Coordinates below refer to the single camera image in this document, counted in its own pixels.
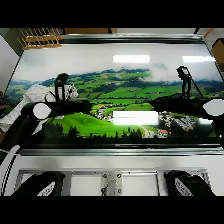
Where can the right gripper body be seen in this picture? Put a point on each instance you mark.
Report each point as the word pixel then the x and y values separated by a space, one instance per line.
pixel 168 105

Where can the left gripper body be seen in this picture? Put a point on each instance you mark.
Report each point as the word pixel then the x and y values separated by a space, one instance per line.
pixel 75 107

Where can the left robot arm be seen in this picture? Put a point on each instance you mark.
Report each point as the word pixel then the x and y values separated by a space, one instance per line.
pixel 23 128

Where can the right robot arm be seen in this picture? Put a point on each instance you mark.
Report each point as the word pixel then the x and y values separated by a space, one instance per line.
pixel 213 108

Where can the brown cardboard box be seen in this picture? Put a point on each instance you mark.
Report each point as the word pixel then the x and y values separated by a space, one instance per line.
pixel 219 53

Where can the wooden rack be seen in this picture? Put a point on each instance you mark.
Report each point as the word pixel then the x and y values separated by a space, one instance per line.
pixel 41 40

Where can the silver frame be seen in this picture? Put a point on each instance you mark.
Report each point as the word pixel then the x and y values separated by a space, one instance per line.
pixel 113 151

